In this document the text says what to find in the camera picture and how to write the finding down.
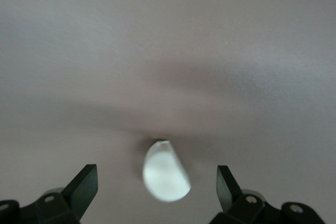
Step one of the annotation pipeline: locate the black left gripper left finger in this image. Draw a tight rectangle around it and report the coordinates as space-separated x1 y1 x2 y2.
0 164 99 224

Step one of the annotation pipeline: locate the white steamed bun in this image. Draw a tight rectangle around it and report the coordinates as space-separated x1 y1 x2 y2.
142 140 192 204

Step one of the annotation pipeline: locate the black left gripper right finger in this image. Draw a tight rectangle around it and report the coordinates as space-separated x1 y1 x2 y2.
216 165 326 224

